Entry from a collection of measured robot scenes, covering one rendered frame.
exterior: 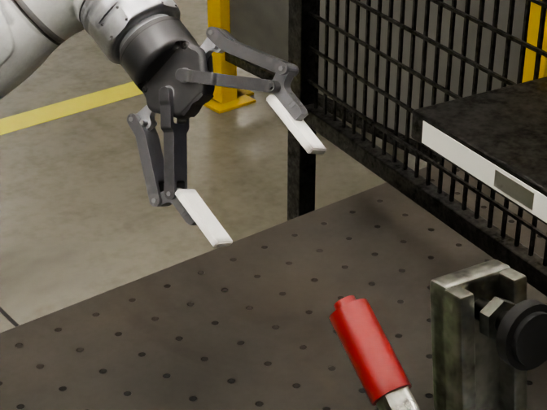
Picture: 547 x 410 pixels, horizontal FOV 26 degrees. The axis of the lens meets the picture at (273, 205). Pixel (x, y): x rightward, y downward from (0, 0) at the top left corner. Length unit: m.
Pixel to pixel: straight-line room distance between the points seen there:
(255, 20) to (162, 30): 2.26
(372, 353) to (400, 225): 0.99
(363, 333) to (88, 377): 0.74
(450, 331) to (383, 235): 1.05
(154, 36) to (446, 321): 0.72
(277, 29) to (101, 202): 0.71
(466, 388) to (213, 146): 2.89
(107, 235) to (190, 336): 1.62
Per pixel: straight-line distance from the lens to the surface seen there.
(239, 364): 1.32
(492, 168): 1.03
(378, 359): 0.60
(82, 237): 2.96
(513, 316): 0.48
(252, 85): 1.13
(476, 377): 0.53
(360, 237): 1.55
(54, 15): 1.24
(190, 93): 1.17
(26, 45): 1.25
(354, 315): 0.60
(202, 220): 1.16
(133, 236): 2.95
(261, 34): 3.42
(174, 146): 1.18
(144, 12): 1.19
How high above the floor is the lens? 1.48
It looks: 29 degrees down
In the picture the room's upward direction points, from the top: straight up
